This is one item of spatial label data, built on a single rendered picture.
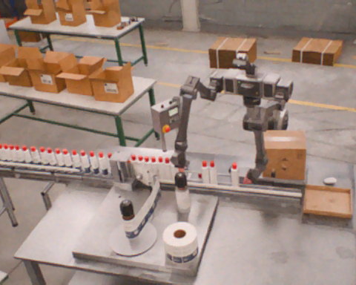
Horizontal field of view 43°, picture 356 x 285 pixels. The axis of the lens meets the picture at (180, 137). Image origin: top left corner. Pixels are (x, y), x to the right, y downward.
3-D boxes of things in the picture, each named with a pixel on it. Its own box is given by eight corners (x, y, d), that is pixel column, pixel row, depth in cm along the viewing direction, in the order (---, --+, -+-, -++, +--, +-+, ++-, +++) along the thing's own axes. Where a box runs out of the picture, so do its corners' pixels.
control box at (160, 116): (153, 130, 316) (150, 107, 306) (173, 121, 324) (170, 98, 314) (162, 136, 309) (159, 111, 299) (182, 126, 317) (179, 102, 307)
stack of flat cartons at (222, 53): (208, 67, 714) (207, 49, 697) (219, 55, 755) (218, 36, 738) (248, 71, 689) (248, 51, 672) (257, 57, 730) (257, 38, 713)
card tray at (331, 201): (302, 213, 296) (303, 208, 294) (305, 188, 317) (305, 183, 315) (351, 218, 288) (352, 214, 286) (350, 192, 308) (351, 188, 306)
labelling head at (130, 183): (114, 188, 330) (108, 160, 316) (121, 178, 340) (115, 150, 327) (132, 191, 326) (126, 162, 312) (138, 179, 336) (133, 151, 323)
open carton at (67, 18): (54, 27, 718) (48, 4, 698) (72, 18, 747) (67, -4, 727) (73, 29, 699) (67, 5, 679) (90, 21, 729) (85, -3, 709)
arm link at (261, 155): (268, 119, 267) (250, 115, 271) (264, 126, 264) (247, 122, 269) (271, 159, 301) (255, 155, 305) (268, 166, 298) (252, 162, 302)
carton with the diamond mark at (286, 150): (262, 178, 328) (262, 148, 314) (262, 159, 348) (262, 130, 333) (305, 179, 322) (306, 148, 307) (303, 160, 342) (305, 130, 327)
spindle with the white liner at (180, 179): (176, 212, 302) (171, 177, 286) (179, 204, 309) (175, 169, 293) (188, 214, 299) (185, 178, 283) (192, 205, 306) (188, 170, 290)
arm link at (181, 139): (199, 88, 287) (183, 84, 291) (195, 90, 282) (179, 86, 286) (188, 149, 304) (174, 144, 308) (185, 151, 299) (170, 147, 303)
